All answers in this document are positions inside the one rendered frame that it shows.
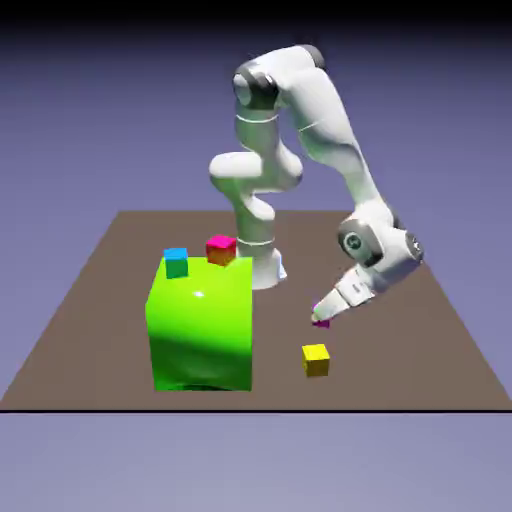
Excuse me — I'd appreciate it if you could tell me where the small yellow cube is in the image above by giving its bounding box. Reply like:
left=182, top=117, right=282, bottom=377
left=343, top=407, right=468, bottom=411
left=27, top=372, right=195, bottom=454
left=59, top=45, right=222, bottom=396
left=301, top=343, right=331, bottom=378

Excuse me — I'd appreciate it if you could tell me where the small blue cube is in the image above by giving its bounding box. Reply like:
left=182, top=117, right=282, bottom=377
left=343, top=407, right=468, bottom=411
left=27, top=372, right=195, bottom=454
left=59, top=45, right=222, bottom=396
left=163, top=247, right=190, bottom=280

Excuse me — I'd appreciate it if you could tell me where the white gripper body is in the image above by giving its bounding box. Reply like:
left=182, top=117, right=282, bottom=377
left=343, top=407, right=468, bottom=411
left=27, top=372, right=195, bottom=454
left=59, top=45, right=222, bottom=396
left=310, top=286, right=351, bottom=323

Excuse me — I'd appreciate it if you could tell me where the small red cube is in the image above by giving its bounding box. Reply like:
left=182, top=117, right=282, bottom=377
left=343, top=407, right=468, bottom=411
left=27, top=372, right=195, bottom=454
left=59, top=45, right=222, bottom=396
left=205, top=234, right=238, bottom=267

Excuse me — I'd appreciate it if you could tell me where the large green box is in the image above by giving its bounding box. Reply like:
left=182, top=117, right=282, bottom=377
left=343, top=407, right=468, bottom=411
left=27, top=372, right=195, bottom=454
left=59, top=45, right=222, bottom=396
left=144, top=256, right=254, bottom=392

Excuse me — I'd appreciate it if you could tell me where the small magenta cube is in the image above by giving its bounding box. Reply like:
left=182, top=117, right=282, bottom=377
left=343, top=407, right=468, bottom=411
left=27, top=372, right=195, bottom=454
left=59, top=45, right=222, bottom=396
left=311, top=302, right=332, bottom=330

